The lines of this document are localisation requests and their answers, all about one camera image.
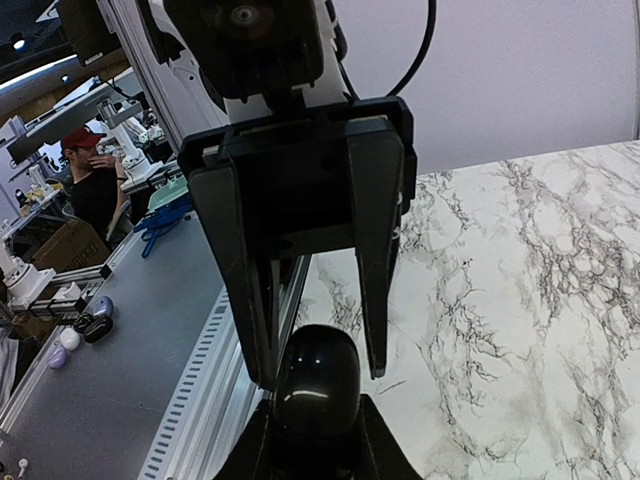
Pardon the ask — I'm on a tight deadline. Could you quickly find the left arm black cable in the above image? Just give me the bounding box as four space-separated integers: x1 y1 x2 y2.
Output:
324 0 439 101

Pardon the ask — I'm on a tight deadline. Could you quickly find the black earbud case on bench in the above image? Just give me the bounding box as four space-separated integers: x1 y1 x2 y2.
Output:
72 314 114 344

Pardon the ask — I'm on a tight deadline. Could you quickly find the black round charging case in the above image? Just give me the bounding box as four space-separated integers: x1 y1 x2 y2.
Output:
272 325 360 439

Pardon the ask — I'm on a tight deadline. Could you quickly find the person in red cap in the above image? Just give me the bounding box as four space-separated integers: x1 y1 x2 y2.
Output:
61 125 128 242

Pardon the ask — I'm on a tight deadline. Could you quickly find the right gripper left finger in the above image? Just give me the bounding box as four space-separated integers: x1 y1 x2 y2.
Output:
214 400 272 480

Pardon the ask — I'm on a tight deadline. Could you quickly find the white earbud case on bench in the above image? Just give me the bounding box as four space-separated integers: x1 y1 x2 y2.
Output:
59 328 81 351

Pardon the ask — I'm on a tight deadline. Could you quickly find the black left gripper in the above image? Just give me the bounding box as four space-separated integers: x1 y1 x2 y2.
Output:
178 97 417 390

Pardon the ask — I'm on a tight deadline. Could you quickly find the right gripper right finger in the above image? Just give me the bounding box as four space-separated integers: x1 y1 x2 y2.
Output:
357 394 421 480

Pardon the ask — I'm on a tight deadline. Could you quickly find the lavender earbud case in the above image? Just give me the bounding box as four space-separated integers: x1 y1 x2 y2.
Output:
47 346 68 370

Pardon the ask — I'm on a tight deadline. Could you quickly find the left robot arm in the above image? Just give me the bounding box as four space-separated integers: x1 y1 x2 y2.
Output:
108 1 417 390

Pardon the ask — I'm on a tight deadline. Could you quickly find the aluminium front rail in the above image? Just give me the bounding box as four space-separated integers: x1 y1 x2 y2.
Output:
137 254 311 480

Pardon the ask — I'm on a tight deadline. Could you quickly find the cardboard box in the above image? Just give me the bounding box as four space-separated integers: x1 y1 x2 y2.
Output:
31 219 111 274

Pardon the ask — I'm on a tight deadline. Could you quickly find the blue plastic tool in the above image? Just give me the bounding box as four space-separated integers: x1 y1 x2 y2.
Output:
133 200 193 259

